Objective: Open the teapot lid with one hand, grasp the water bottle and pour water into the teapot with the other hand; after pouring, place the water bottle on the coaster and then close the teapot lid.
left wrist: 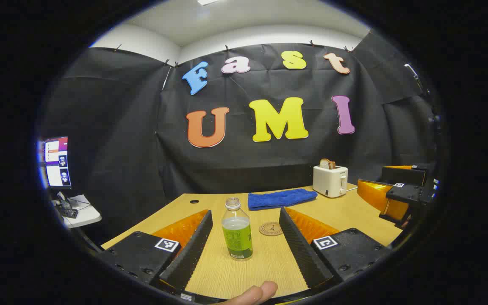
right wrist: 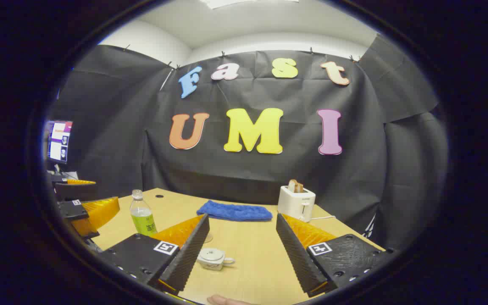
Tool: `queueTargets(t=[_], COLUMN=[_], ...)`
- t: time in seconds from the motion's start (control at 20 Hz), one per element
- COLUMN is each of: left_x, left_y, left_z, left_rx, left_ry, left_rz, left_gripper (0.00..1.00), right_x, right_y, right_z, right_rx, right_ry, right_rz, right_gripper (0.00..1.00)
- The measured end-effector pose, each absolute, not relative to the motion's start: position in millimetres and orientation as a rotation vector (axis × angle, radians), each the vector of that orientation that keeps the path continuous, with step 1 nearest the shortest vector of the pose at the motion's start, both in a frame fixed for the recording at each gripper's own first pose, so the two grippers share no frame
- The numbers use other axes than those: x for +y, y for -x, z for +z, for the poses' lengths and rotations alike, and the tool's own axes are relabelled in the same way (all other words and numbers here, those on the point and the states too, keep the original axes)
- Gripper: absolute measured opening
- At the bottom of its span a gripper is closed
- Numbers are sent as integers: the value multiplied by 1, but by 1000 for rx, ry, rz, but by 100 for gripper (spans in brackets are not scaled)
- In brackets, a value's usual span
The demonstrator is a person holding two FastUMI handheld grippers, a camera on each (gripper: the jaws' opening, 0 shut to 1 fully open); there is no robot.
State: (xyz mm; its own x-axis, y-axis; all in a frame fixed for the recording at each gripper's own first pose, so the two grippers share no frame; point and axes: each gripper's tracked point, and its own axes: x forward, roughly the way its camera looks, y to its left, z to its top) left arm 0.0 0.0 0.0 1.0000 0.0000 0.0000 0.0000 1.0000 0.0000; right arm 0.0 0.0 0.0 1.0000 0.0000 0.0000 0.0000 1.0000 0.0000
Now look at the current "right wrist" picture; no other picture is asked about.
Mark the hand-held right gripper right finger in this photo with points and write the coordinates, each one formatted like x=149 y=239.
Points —
x=297 y=254

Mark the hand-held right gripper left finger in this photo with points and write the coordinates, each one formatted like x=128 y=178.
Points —
x=187 y=254

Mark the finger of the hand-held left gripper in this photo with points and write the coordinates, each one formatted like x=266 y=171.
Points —
x=74 y=191
x=72 y=209

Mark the white ceramic teacup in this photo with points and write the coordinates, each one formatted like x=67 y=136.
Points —
x=210 y=266

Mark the round brown coaster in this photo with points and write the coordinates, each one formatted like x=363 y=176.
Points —
x=208 y=238

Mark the green label water bottle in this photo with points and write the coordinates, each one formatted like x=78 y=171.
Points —
x=143 y=220

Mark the white toaster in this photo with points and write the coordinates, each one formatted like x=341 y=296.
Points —
x=295 y=204

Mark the computer monitor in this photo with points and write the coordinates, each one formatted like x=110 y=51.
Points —
x=59 y=142

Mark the blue towel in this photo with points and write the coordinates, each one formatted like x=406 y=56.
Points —
x=235 y=211

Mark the toast slice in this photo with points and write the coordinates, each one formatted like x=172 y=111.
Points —
x=295 y=186

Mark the black backdrop cloth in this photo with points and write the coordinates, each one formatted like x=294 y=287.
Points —
x=269 y=178

